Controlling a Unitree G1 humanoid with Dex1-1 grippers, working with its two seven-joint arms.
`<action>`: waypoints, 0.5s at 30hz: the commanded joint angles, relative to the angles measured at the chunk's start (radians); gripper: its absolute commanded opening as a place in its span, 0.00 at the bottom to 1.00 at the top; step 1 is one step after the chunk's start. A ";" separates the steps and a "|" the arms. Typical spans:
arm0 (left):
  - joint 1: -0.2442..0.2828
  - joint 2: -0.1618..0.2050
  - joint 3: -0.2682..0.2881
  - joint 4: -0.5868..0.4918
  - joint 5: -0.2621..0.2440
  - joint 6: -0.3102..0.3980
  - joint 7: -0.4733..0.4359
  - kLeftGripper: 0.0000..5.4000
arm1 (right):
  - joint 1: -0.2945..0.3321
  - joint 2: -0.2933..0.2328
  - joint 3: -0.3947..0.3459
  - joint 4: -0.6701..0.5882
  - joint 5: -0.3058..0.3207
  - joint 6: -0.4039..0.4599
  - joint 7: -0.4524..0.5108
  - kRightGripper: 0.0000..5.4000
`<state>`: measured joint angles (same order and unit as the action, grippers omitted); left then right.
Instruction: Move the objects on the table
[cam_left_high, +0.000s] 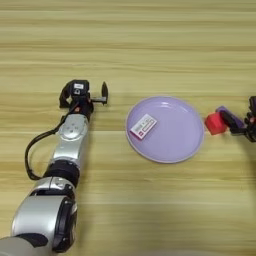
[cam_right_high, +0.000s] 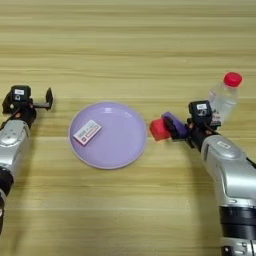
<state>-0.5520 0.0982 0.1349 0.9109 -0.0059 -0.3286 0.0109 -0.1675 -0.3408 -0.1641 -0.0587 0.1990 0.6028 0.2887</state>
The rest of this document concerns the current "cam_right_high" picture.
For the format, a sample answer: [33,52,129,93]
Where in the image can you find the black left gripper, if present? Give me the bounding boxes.
[1,86,55,130]

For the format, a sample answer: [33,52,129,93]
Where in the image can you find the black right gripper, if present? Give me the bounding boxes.
[164,114,223,150]

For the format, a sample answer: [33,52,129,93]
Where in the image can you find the purple rectangular block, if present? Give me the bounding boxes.
[161,111,189,140]

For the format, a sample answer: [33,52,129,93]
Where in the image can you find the red cube block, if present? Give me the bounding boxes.
[148,117,173,142]

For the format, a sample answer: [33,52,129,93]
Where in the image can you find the clear bottle red cap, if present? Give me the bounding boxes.
[207,71,244,126]

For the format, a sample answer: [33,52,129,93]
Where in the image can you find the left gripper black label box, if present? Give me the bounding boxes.
[10,84,32,103]

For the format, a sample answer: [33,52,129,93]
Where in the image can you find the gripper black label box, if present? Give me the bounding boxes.
[187,100,213,121]
[10,84,32,103]

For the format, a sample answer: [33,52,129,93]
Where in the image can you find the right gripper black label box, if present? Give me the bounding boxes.
[187,100,213,121]

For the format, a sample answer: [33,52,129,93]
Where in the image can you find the small white pink card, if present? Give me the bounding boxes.
[72,118,103,147]

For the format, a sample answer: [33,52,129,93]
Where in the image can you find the round purple plate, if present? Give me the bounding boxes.
[67,101,149,171]

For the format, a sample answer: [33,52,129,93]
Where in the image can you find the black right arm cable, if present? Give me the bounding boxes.
[244,155,256,169]

